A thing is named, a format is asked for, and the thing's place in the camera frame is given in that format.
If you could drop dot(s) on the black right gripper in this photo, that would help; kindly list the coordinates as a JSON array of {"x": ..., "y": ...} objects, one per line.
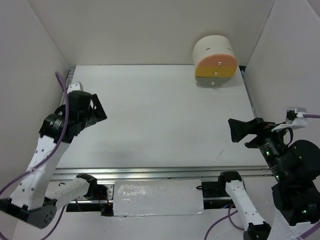
[{"x": 238, "y": 128}]

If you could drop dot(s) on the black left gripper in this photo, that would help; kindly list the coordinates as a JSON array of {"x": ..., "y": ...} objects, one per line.
[{"x": 100, "y": 114}]

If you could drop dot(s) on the cream round drawer organizer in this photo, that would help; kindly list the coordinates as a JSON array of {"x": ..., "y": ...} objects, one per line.
[{"x": 211, "y": 45}]

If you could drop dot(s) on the orange drawer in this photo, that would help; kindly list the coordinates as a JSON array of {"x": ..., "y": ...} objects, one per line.
[{"x": 218, "y": 60}]

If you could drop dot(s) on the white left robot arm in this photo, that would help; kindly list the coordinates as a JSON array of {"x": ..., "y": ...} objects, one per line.
[{"x": 32, "y": 202}]

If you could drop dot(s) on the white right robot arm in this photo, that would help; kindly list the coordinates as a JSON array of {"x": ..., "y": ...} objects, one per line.
[{"x": 294, "y": 166}]

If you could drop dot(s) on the white foil covered panel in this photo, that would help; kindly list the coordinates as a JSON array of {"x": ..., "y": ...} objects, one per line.
[{"x": 157, "y": 198}]

